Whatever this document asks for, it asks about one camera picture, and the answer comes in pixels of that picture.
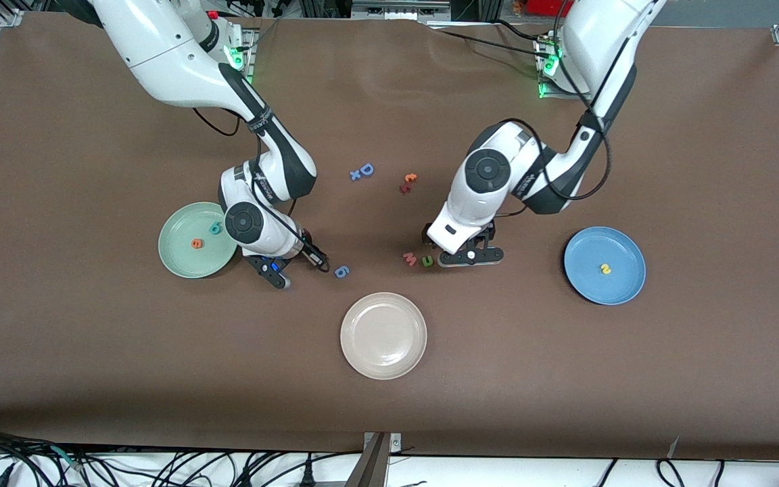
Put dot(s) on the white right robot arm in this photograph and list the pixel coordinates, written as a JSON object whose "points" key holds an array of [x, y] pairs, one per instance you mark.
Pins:
{"points": [[159, 54]]}

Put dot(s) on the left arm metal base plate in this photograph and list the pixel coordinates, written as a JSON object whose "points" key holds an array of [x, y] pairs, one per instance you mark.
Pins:
{"points": [[546, 93]]}

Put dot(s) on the white paper scrap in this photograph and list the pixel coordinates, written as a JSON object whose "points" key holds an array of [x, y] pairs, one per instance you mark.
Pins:
{"points": [[673, 448]]}

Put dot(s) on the beige plate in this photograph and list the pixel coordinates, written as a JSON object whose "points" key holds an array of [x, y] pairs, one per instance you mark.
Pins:
{"points": [[383, 335]]}

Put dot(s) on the red box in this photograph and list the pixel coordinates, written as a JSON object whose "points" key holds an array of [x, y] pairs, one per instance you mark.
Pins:
{"points": [[538, 7]]}

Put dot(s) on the blue plate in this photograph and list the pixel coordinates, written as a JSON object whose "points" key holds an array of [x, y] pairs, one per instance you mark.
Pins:
{"points": [[623, 284]]}

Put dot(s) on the mint green plate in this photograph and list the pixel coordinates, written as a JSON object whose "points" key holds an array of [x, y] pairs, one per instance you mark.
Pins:
{"points": [[183, 260]]}

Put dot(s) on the teal letter b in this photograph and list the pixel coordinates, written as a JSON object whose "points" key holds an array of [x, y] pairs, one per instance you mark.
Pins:
{"points": [[213, 229]]}

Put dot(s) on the green letter n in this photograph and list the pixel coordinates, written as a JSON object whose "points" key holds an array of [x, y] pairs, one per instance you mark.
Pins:
{"points": [[430, 263]]}

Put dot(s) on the red letter t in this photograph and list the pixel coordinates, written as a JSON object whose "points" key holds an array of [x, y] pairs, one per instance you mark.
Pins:
{"points": [[405, 187]]}

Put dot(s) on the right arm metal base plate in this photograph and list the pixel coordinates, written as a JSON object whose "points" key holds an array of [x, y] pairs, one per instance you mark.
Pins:
{"points": [[252, 51]]}

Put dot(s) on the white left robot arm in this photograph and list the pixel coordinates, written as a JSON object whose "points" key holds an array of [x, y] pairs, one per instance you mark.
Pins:
{"points": [[606, 40]]}

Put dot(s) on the blue letter D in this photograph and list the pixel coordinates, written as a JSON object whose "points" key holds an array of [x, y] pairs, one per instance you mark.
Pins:
{"points": [[362, 170]]}

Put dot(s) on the pink letter w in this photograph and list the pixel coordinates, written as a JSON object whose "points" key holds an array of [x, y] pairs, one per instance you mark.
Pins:
{"points": [[410, 259]]}

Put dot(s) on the blue digit six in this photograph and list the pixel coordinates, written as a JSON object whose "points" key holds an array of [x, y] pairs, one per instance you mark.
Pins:
{"points": [[338, 271]]}

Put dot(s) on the grey metal table bracket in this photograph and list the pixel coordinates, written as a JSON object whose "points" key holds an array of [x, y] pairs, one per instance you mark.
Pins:
{"points": [[376, 467]]}

